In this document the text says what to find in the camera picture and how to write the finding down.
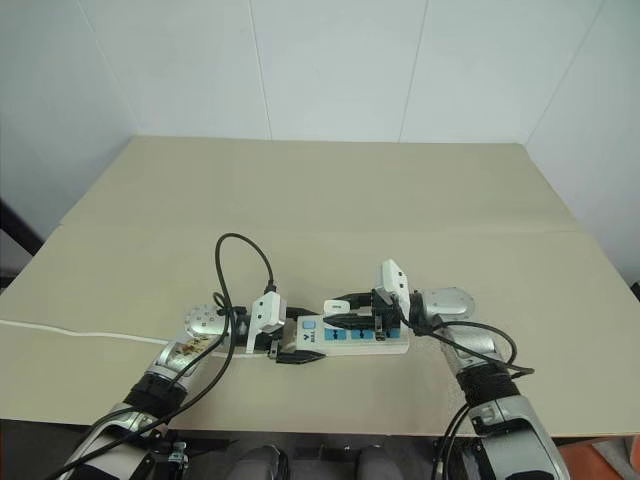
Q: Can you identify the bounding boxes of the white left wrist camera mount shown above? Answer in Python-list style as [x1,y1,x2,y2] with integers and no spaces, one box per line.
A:
[244,292,289,354]

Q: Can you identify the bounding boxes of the white power strip cord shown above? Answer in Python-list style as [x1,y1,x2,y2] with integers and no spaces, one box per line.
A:
[0,318,274,362]

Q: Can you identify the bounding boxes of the orange object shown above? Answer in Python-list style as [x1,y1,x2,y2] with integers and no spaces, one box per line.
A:
[555,438,640,480]

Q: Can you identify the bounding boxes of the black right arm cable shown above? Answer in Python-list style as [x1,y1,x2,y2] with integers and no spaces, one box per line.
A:
[399,294,536,480]

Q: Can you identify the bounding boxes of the dark grey rounded shape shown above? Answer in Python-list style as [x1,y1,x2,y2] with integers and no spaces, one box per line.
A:
[238,443,292,480]

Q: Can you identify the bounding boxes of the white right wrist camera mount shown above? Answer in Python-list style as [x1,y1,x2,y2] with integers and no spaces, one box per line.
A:
[374,258,412,307]

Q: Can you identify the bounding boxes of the white power strip blue sockets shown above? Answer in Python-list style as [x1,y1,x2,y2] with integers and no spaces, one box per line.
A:
[269,313,412,359]

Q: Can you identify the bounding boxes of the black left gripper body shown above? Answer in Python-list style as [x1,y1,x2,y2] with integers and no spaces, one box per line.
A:
[254,323,292,362]

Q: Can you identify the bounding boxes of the dark slanted bar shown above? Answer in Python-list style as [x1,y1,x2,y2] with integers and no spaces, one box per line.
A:
[0,197,47,294]

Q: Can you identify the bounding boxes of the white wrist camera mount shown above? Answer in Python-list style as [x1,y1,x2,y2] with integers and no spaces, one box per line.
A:
[244,292,289,354]
[374,258,412,307]

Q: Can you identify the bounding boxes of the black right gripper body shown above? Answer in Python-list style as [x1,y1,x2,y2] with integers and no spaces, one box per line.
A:
[370,287,404,343]

